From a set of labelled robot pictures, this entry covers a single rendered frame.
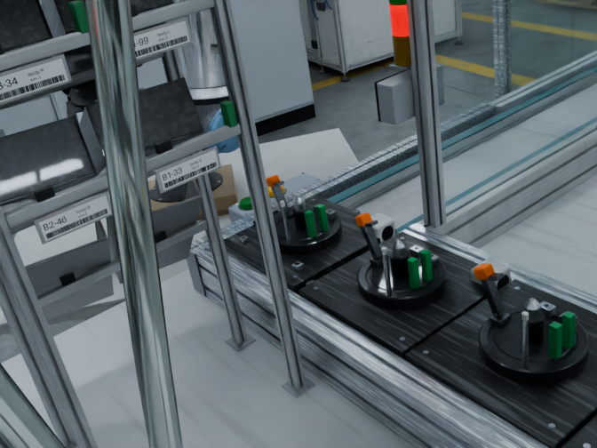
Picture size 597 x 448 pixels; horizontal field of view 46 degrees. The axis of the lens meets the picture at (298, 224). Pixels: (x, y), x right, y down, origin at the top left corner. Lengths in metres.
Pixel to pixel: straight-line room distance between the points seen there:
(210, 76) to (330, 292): 0.65
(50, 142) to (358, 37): 4.66
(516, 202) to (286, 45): 3.21
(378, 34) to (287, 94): 1.20
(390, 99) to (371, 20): 4.29
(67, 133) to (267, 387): 0.52
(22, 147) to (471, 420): 0.63
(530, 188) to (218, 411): 0.78
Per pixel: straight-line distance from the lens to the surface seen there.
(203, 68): 1.60
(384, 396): 1.01
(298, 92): 4.63
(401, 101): 1.20
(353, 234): 1.29
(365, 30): 5.45
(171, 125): 0.91
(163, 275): 1.52
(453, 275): 1.15
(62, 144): 0.87
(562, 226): 1.50
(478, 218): 1.39
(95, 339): 1.39
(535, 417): 0.91
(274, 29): 4.48
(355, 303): 1.11
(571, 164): 1.61
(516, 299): 1.10
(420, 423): 0.97
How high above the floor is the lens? 1.61
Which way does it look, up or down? 28 degrees down
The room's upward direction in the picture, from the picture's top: 10 degrees counter-clockwise
